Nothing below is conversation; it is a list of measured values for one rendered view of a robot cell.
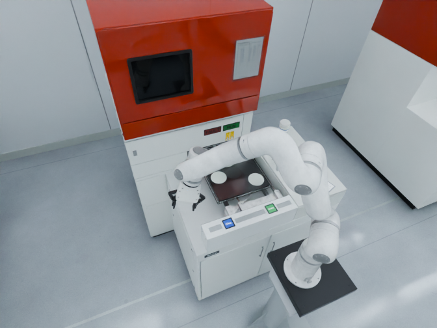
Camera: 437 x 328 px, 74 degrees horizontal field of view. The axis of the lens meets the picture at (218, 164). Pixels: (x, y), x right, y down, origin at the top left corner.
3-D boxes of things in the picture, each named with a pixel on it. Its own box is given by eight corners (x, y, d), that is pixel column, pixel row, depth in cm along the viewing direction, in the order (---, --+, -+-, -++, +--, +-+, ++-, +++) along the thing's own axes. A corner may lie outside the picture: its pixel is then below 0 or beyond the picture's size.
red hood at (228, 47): (105, 72, 201) (77, -26, 158) (212, 54, 224) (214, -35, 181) (125, 141, 155) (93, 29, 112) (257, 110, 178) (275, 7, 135)
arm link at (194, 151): (192, 185, 118) (206, 177, 125) (200, 160, 111) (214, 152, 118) (177, 175, 121) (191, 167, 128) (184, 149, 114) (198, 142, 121)
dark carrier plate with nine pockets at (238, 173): (199, 161, 192) (199, 161, 192) (245, 149, 202) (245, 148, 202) (219, 201, 171) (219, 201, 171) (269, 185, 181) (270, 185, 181)
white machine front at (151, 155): (134, 179, 190) (121, 133, 160) (245, 148, 213) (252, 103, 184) (135, 182, 188) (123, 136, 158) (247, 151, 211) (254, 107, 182)
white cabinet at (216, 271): (173, 234, 254) (164, 174, 194) (269, 202, 282) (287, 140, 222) (198, 306, 215) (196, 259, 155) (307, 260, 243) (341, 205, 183)
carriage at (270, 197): (223, 212, 171) (223, 209, 169) (276, 194, 182) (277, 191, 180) (228, 223, 166) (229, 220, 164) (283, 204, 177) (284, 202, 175)
